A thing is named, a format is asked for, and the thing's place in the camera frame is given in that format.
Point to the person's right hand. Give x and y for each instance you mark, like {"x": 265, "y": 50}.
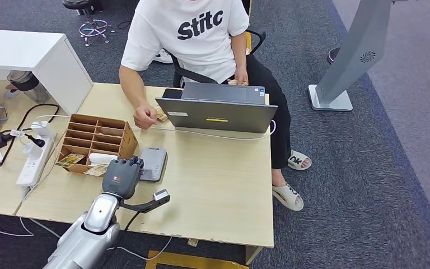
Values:
{"x": 145, "y": 117}

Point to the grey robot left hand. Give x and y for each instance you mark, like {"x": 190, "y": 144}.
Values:
{"x": 120, "y": 178}

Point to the person's left hand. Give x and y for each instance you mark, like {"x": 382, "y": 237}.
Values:
{"x": 241, "y": 74}

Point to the cards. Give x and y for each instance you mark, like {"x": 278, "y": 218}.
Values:
{"x": 237, "y": 82}

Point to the patterned card stack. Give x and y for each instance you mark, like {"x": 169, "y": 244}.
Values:
{"x": 162, "y": 114}

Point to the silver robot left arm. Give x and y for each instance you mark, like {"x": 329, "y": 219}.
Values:
{"x": 89, "y": 230}

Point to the white card roll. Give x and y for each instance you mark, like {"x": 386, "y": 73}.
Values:
{"x": 102, "y": 158}

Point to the wooden card organizer box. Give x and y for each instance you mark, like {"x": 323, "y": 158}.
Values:
{"x": 126, "y": 143}

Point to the grey card reader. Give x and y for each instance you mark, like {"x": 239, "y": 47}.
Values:
{"x": 157, "y": 159}

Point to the seated person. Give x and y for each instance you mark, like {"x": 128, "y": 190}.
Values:
{"x": 196, "y": 52}

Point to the green patterned key card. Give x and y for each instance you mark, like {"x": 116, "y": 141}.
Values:
{"x": 70, "y": 160}

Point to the black phone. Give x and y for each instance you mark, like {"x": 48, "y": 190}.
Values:
{"x": 172, "y": 93}

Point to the grey laptop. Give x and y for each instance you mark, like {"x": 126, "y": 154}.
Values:
{"x": 218, "y": 117}

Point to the black office chair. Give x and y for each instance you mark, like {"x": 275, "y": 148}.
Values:
{"x": 189, "y": 75}

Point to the white sneaker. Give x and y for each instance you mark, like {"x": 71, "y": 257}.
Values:
{"x": 163, "y": 57}

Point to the white power strip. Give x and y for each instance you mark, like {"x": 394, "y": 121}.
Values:
{"x": 31, "y": 170}

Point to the black power plug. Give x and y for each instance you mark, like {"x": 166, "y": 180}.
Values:
{"x": 36, "y": 141}

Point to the round purple base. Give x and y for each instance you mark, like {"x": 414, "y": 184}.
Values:
{"x": 332, "y": 55}

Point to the white charger adapter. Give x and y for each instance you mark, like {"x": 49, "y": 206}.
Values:
{"x": 42, "y": 128}

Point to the white cabinet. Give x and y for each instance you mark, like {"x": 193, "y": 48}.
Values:
{"x": 59, "y": 74}

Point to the small tan tag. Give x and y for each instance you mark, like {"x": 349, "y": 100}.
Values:
{"x": 192, "y": 242}

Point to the stool with purple base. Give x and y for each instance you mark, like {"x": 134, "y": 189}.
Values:
{"x": 94, "y": 29}

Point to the beige slide sandal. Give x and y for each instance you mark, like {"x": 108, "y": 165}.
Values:
{"x": 299, "y": 162}
{"x": 287, "y": 196}

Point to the grey kiosk stand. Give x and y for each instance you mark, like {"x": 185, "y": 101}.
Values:
{"x": 356, "y": 48}

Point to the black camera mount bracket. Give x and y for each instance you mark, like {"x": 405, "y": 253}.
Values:
{"x": 142, "y": 206}

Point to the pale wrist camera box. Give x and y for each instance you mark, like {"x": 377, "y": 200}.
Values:
{"x": 161, "y": 195}

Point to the yellow floor frame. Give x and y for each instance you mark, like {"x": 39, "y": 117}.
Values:
{"x": 189, "y": 260}

